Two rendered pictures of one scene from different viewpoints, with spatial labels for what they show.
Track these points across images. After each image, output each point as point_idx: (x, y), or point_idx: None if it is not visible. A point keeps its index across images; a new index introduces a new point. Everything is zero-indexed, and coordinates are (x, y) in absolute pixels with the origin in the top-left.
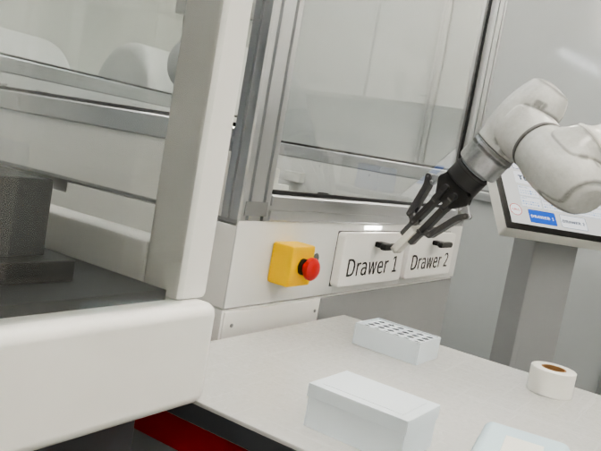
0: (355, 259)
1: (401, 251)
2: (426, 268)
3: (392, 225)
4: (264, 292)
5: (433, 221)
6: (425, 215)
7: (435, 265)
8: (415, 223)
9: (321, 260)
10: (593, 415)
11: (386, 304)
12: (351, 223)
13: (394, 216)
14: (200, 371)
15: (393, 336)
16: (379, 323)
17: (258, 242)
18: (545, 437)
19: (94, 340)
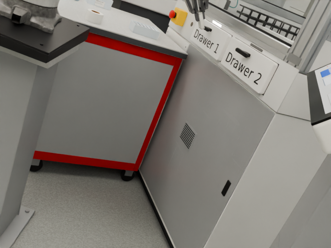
0: (199, 31)
1: (200, 27)
2: (237, 70)
3: (227, 28)
4: (176, 26)
5: (192, 3)
6: (199, 4)
7: (247, 75)
8: (199, 9)
9: (193, 26)
10: (73, 12)
11: (214, 76)
12: (208, 15)
13: (229, 23)
14: None
15: (140, 23)
16: (154, 30)
17: (180, 7)
18: (74, 5)
19: None
